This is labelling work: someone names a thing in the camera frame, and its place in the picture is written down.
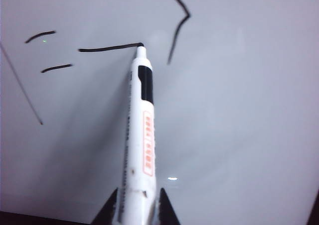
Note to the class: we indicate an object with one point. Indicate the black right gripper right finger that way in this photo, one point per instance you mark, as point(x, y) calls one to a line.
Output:
point(167, 213)

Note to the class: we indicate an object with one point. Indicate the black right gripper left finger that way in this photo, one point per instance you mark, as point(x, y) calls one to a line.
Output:
point(107, 213)

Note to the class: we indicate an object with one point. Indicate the white marker pen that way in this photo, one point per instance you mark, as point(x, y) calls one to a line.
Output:
point(143, 140)

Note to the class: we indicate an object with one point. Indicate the white whiteboard with black frame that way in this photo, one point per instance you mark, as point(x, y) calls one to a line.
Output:
point(224, 110)

